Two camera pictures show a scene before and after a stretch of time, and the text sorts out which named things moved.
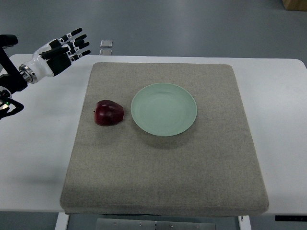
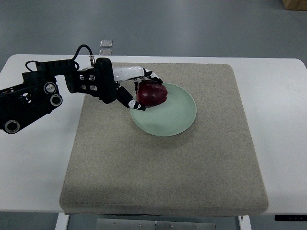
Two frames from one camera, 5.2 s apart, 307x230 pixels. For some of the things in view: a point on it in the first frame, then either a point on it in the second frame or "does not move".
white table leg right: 244,223 does not move
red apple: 108,113 to 151,93
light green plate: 164,109 does not move
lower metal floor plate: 105,51 does not move
